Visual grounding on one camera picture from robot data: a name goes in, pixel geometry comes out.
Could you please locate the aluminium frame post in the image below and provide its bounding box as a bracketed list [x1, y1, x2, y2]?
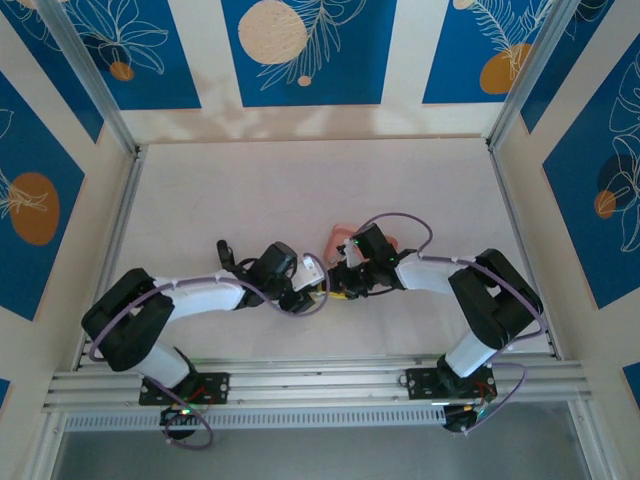
[487, 0, 557, 147]
[37, 0, 142, 155]

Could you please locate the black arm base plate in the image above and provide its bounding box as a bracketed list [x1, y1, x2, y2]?
[138, 372, 232, 407]
[405, 366, 497, 401]

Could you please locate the wide aluminium base rail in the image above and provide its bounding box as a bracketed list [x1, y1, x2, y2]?
[42, 355, 594, 414]

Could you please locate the grey slotted cable duct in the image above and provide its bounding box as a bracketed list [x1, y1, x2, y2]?
[64, 405, 447, 431]

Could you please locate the pink plastic tray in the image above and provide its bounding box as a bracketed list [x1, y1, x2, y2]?
[323, 222, 401, 266]

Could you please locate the aluminium table side rail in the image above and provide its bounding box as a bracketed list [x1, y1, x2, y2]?
[72, 143, 147, 372]
[487, 141, 559, 360]

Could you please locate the purple cable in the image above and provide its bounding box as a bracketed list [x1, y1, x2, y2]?
[88, 252, 331, 362]
[352, 212, 547, 361]
[462, 362, 529, 437]
[163, 409, 215, 451]

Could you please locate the small black electronics box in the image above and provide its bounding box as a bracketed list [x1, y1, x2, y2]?
[159, 404, 202, 427]
[442, 402, 482, 435]

